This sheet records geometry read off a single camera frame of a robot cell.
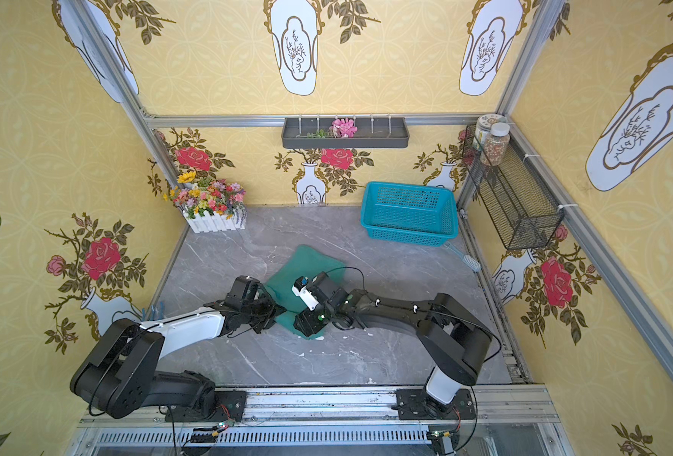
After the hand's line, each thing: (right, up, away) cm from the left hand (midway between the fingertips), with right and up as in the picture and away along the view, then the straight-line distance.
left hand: (278, 307), depth 91 cm
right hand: (+10, +1, -6) cm, 12 cm away
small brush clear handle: (+67, +14, +12) cm, 70 cm away
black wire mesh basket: (+72, +32, -10) cm, 80 cm away
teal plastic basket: (+48, +32, +26) cm, 64 cm away
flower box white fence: (-27, +34, +9) cm, 44 cm away
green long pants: (+8, +13, +12) cm, 20 cm away
